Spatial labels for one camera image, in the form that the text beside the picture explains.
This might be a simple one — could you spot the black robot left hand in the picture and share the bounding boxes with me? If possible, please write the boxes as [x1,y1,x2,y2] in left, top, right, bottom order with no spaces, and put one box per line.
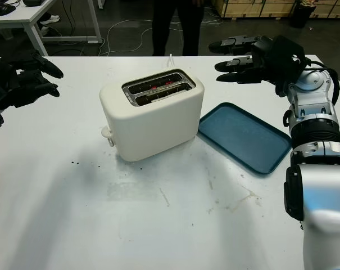
[0,51,64,128]

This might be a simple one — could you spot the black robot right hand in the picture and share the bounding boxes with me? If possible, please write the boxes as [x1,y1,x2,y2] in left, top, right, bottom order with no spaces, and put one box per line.
[208,35,292,98]

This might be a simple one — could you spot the person in dark clothes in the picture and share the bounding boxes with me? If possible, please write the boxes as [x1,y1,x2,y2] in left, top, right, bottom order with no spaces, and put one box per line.
[152,0,200,56]

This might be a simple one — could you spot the cream white two-slot toaster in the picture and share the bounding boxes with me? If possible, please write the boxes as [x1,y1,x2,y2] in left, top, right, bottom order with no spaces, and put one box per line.
[99,68,206,163]

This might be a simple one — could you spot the stacked wooden crates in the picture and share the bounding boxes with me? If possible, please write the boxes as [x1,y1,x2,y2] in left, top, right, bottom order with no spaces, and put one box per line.
[210,0,340,20]

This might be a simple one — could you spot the black trash bin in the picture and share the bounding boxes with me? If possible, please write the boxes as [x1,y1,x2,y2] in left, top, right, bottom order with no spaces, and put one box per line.
[290,0,316,29]

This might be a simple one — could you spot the white sneaker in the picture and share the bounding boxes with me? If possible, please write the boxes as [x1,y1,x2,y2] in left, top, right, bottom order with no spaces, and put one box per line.
[39,15,61,25]

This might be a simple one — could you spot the white office desk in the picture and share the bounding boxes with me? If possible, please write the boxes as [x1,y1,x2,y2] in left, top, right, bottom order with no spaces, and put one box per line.
[0,0,103,57]

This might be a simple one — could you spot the teal plastic tray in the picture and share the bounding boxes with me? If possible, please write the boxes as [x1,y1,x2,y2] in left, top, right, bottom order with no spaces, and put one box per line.
[197,102,293,178]

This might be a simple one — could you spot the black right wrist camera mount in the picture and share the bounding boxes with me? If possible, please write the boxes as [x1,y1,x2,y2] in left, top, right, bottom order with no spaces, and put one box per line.
[272,35,307,75]

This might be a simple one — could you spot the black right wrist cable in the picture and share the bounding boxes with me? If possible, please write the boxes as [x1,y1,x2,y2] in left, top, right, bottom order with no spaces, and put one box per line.
[303,56,340,112]

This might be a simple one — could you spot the white cable on floor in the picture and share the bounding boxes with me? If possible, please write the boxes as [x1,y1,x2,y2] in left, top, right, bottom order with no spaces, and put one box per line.
[98,11,224,57]

